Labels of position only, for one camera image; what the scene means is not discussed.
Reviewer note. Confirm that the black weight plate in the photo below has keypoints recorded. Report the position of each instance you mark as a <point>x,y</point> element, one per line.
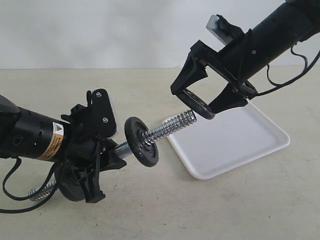
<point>196,104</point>

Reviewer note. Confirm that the chrome threaded dumbbell bar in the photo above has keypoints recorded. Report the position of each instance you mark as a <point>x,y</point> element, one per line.
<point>123,150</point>

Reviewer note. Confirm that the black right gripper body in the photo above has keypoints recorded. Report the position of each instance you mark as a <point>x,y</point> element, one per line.
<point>231,63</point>

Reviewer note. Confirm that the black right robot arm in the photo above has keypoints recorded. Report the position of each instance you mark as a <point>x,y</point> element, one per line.
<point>292,22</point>

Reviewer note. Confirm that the white rectangular plastic tray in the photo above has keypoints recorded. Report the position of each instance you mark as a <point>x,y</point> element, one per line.
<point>233,138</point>

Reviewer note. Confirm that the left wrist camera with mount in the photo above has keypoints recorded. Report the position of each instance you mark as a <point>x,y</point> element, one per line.
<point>102,119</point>

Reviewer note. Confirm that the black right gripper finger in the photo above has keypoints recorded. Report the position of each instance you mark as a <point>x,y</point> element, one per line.
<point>192,71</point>
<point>227,99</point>

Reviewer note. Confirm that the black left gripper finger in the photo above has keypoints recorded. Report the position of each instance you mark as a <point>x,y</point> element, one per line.
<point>88,178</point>
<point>109,160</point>

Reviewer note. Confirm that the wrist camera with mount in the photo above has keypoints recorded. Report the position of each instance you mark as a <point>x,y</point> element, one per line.
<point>102,119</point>
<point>224,31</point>

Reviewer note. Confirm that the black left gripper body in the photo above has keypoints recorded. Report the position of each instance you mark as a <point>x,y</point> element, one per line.
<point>83,149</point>

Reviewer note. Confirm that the black plate bar end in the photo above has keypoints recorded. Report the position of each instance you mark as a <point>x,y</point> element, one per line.
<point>69,185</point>

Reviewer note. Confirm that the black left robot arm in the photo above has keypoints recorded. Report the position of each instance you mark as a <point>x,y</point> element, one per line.
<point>25,133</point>

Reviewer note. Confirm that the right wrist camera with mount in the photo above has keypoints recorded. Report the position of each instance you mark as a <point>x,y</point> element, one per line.
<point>224,31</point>

